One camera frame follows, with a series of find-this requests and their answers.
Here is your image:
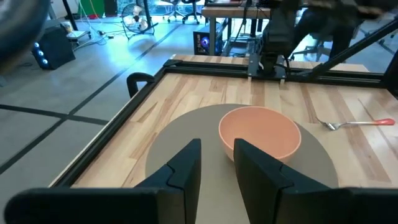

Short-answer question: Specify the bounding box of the green panel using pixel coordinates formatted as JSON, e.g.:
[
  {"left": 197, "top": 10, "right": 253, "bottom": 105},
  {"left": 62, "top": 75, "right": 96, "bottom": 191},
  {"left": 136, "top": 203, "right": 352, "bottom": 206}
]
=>
[{"left": 77, "top": 0, "right": 106, "bottom": 18}]

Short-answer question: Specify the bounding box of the black tower with blue lights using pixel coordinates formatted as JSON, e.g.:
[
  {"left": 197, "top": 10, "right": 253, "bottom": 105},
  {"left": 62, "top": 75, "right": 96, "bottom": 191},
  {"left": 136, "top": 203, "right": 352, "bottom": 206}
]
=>
[{"left": 30, "top": 26, "right": 76, "bottom": 70}]

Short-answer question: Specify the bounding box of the power strip with cables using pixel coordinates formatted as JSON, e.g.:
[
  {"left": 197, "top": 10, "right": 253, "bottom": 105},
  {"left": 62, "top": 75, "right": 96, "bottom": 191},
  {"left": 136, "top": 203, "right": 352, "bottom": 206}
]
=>
[{"left": 93, "top": 27, "right": 125, "bottom": 40}]

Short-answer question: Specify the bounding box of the orange plastic bowl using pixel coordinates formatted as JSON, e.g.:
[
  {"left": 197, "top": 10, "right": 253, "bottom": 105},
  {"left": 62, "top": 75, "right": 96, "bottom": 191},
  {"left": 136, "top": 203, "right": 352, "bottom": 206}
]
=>
[{"left": 218, "top": 106, "right": 302, "bottom": 164}]

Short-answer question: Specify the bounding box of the grey office chair base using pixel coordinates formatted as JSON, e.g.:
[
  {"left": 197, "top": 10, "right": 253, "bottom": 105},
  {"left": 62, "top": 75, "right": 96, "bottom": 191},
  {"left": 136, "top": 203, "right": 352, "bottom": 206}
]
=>
[{"left": 289, "top": 32, "right": 335, "bottom": 62}]

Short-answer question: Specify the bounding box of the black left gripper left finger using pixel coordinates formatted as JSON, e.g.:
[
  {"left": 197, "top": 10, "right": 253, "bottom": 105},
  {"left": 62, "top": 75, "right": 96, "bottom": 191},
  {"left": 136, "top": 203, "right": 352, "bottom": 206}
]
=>
[{"left": 135, "top": 138, "right": 202, "bottom": 224}]

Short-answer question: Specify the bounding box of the black floor fan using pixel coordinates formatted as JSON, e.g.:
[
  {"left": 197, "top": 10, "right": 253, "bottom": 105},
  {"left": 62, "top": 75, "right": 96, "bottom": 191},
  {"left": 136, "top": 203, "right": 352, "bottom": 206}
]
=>
[{"left": 120, "top": 2, "right": 159, "bottom": 40}]

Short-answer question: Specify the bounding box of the grey round placemat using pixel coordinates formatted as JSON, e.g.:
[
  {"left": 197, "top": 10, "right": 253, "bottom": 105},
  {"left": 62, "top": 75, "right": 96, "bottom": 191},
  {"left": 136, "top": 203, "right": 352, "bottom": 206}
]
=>
[{"left": 145, "top": 103, "right": 340, "bottom": 224}]

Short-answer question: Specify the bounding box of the black clamp handle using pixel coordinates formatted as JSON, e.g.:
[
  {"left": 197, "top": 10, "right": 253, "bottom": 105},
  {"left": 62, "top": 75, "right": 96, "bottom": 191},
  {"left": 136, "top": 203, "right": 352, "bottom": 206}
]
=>
[{"left": 126, "top": 72, "right": 155, "bottom": 99}]

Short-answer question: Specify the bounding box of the metal fork with red handle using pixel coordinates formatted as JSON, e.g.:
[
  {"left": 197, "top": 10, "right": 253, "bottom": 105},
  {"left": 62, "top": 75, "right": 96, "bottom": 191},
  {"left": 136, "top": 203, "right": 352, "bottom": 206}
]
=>
[{"left": 315, "top": 116, "right": 396, "bottom": 131}]

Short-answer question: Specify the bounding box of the computer case with glowing fan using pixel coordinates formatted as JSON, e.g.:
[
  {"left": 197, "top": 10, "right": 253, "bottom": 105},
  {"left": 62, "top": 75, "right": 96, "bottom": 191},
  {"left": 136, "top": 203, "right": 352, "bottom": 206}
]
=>
[{"left": 192, "top": 23, "right": 229, "bottom": 57}]

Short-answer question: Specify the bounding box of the wooden desk with grey legs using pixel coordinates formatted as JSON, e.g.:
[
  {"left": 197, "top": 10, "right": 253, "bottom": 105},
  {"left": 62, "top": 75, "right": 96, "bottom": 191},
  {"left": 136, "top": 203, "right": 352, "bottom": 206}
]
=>
[{"left": 201, "top": 5, "right": 273, "bottom": 57}]

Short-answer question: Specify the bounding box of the wooden board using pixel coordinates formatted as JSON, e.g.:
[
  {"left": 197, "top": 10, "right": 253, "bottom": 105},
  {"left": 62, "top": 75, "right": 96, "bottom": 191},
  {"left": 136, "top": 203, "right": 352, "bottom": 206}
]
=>
[{"left": 306, "top": 0, "right": 385, "bottom": 18}]

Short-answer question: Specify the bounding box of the black office chair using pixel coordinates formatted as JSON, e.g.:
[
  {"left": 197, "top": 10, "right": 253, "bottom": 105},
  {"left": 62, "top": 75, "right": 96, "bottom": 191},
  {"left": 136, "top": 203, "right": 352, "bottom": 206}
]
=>
[
  {"left": 161, "top": 0, "right": 187, "bottom": 24},
  {"left": 181, "top": 0, "right": 203, "bottom": 25}
]

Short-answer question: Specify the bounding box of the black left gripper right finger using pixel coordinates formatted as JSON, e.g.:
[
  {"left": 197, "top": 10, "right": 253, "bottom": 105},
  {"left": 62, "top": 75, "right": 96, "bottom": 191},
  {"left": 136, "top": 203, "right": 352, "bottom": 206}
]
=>
[{"left": 233, "top": 138, "right": 331, "bottom": 224}]

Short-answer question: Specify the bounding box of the low cart with items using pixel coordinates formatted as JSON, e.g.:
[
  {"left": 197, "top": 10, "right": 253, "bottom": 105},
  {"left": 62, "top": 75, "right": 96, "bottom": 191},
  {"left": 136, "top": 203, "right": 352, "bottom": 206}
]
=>
[{"left": 60, "top": 21, "right": 93, "bottom": 43}]

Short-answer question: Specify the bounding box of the person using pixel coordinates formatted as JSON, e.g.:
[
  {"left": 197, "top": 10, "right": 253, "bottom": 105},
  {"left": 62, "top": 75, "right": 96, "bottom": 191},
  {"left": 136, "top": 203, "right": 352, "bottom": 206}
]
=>
[{"left": 290, "top": 0, "right": 386, "bottom": 60}]

